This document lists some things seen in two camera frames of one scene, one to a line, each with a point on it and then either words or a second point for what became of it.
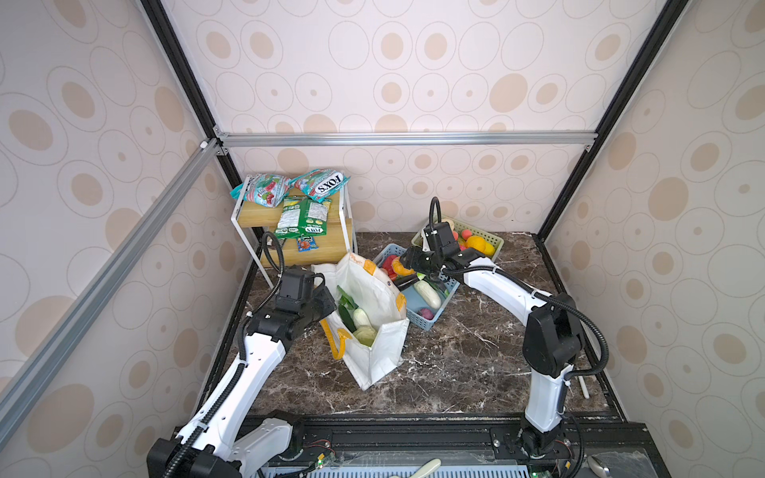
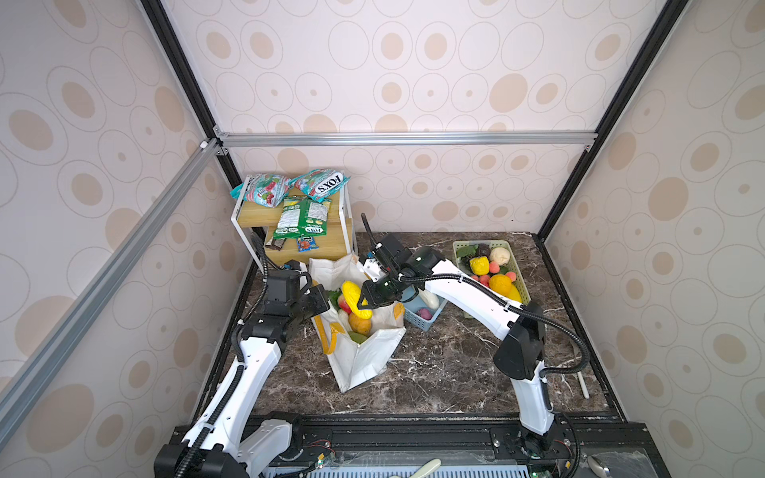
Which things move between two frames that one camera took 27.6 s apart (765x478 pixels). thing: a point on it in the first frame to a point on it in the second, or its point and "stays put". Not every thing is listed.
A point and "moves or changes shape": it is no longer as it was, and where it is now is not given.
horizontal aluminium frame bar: (407, 138) stays put
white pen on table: (584, 386) stays put
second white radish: (429, 295) stays put
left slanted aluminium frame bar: (24, 384) stays put
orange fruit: (398, 268) moves or changes shape
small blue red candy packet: (306, 244) stays put
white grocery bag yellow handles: (370, 323) moves or changes shape
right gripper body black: (424, 261) to (382, 290)
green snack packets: (264, 189) stays put
